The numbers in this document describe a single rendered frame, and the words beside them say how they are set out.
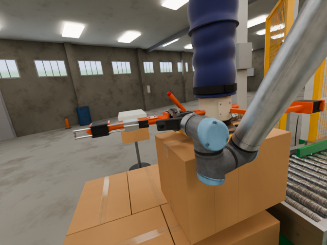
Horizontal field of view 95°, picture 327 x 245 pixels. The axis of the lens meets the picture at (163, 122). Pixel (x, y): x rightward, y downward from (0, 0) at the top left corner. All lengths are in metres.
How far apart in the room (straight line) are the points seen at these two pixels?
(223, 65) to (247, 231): 0.88
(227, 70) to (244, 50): 1.46
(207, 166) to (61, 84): 8.75
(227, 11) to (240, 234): 1.09
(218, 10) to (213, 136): 0.57
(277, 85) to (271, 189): 0.67
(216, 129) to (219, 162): 0.11
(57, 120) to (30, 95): 1.50
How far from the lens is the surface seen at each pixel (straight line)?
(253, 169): 0.84
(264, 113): 0.48
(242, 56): 2.22
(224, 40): 0.81
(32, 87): 8.97
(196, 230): 0.81
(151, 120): 0.71
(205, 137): 0.43
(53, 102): 8.94
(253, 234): 1.10
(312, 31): 0.43
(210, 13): 0.82
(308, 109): 0.90
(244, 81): 2.29
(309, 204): 1.41
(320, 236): 1.17
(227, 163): 0.53
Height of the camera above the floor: 1.35
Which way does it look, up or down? 13 degrees down
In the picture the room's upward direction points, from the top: 7 degrees counter-clockwise
